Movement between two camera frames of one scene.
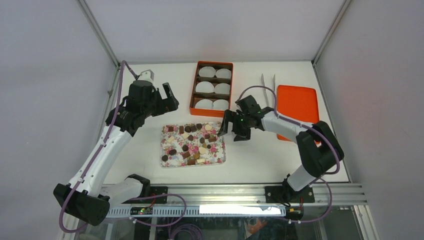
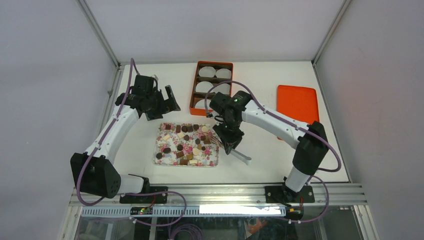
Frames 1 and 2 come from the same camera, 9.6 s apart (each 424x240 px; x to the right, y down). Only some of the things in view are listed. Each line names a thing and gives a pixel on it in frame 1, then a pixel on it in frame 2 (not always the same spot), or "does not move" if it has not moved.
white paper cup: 223,73 does not move
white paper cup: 207,72 does not move
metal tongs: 270,98 to 217,141
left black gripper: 166,105 does not move
